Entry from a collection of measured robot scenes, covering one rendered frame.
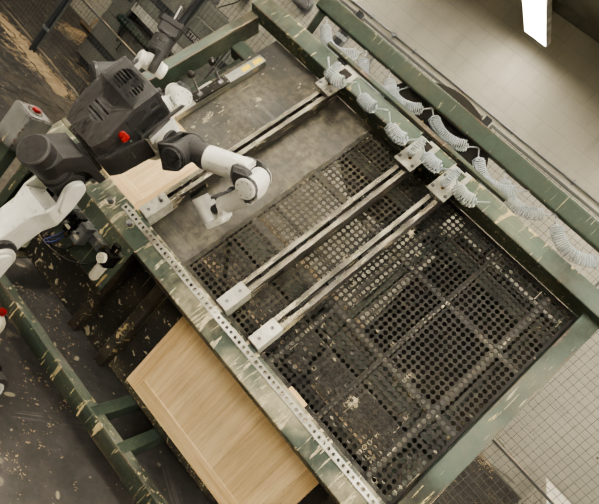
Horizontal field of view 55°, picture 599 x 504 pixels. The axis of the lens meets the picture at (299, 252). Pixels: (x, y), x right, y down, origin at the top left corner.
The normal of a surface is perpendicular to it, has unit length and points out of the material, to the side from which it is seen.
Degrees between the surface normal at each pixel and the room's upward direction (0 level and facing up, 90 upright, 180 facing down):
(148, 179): 57
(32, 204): 64
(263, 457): 90
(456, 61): 90
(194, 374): 90
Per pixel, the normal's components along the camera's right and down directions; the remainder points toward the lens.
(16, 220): -0.04, -0.35
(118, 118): -0.26, -0.15
